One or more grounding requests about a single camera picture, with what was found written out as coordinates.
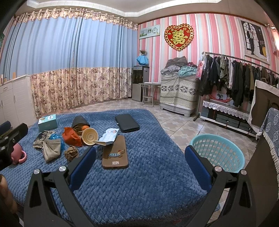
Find black patterned snack bag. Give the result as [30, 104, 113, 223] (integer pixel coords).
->
[33, 130, 54, 149]

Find blue plastic bag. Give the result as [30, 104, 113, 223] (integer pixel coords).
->
[49, 133, 65, 151]

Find brown paper ball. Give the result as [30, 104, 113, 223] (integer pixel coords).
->
[64, 146, 79, 162]

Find orange plastic wrapper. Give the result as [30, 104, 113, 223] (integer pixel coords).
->
[62, 127, 83, 147]

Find black textured cup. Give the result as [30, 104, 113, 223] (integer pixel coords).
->
[71, 115, 90, 128]

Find cream plastic lid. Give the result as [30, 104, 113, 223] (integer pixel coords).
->
[81, 128, 98, 146]

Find teal plastic trash basket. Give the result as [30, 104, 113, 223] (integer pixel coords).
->
[190, 134, 245, 173]

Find person's left hand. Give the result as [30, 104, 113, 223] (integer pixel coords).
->
[0, 174, 17, 214]

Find pink mug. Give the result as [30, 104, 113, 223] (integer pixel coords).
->
[11, 143, 27, 165]

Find white cabinet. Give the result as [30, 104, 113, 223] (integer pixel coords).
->
[0, 75, 36, 128]

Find teal tissue box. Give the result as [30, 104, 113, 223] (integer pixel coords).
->
[38, 114, 58, 132]

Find orange tangerine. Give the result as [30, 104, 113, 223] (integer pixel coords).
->
[81, 125, 89, 130]

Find brown phone case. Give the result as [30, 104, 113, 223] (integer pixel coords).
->
[102, 135, 129, 169]

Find low tv stand with lace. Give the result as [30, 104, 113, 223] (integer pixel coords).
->
[200, 99, 256, 137]

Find blue floral sofa cover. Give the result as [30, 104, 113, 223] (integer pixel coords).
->
[256, 108, 279, 182]

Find metal clothes rack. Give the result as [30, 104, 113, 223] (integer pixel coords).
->
[193, 51, 279, 122]

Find blue woven table blanket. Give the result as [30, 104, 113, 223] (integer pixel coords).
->
[0, 108, 221, 227]

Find blue floral curtain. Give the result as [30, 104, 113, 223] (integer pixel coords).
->
[1, 8, 138, 115]

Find black rectangular case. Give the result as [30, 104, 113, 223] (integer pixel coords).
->
[115, 114, 140, 133]

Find patterned cloth covered cabinet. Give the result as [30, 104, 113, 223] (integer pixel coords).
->
[160, 74, 199, 117]

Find hanging dark clothes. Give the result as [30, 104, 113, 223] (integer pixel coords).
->
[197, 53, 278, 107]

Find small metal folding table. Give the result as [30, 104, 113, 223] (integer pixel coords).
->
[140, 82, 161, 106]

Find pile of folded clothes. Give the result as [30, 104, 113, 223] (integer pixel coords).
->
[161, 56, 197, 77]

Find grey water dispenser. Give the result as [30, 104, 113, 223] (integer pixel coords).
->
[132, 66, 149, 102]

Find blue covered water bottle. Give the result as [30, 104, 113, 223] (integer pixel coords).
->
[137, 55, 149, 66]

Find wedding photo poster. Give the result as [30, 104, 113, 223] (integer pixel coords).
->
[238, 18, 270, 65]

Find framed landscape picture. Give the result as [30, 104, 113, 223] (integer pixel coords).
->
[139, 25, 160, 40]

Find red heart wall decoration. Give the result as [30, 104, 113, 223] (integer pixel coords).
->
[164, 24, 194, 52]

